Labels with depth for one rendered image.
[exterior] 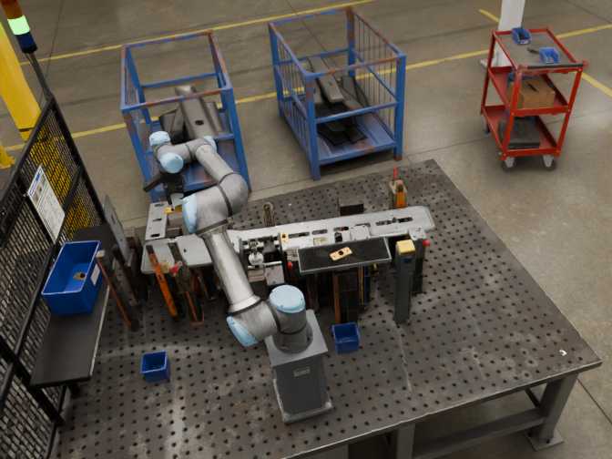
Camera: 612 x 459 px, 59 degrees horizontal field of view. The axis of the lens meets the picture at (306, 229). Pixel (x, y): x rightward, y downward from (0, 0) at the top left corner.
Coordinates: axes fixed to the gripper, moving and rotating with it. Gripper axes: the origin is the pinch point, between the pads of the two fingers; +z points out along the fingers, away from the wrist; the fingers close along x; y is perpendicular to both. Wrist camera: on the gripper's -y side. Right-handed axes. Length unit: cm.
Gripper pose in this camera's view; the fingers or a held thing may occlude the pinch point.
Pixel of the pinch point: (172, 206)
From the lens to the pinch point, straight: 241.0
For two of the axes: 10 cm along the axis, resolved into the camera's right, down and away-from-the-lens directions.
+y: 9.9, -1.2, 0.6
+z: 0.5, 7.5, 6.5
